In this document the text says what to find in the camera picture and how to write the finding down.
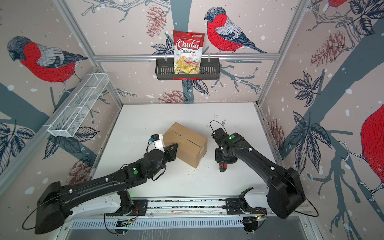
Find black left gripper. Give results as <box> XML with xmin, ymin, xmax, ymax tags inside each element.
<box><xmin>149</xmin><ymin>142</ymin><xmax>180</xmax><ymax>179</ymax></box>

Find red black utility knife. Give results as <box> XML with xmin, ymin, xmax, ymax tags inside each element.
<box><xmin>219</xmin><ymin>162</ymin><xmax>227</xmax><ymax>173</ymax></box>

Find brown cardboard express box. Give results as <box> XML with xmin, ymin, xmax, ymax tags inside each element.
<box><xmin>163</xmin><ymin>122</ymin><xmax>208</xmax><ymax>169</ymax></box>

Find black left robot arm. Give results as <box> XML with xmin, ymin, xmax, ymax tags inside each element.
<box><xmin>32</xmin><ymin>144</ymin><xmax>178</xmax><ymax>235</ymax></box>

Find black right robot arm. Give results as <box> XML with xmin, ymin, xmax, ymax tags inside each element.
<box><xmin>212</xmin><ymin>128</ymin><xmax>319</xmax><ymax>219</ymax></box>

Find Chuba cassava chips bag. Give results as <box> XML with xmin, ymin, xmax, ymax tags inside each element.
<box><xmin>173</xmin><ymin>31</ymin><xmax>205</xmax><ymax>74</ymax></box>

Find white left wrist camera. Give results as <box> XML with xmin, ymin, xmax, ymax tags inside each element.
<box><xmin>150</xmin><ymin>134</ymin><xmax>165</xmax><ymax>152</ymax></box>

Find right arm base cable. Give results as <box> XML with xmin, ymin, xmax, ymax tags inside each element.
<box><xmin>221</xmin><ymin>201</ymin><xmax>269</xmax><ymax>234</ymax></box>

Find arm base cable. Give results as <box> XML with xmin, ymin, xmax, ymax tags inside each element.
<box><xmin>221</xmin><ymin>201</ymin><xmax>269</xmax><ymax>234</ymax></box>
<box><xmin>103</xmin><ymin>205</ymin><xmax>140</xmax><ymax>236</ymax></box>

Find left arm base cable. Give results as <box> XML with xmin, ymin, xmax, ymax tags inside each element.
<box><xmin>103</xmin><ymin>205</ymin><xmax>140</xmax><ymax>236</ymax></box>

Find black wire wall basket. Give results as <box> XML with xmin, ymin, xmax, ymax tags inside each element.
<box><xmin>155</xmin><ymin>57</ymin><xmax>221</xmax><ymax>81</ymax></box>

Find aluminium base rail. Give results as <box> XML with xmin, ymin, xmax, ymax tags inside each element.
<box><xmin>61</xmin><ymin>194</ymin><xmax>311</xmax><ymax>230</ymax></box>

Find white mesh wall shelf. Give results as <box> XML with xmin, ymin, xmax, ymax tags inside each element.
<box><xmin>48</xmin><ymin>73</ymin><xmax>110</xmax><ymax>137</ymax></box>

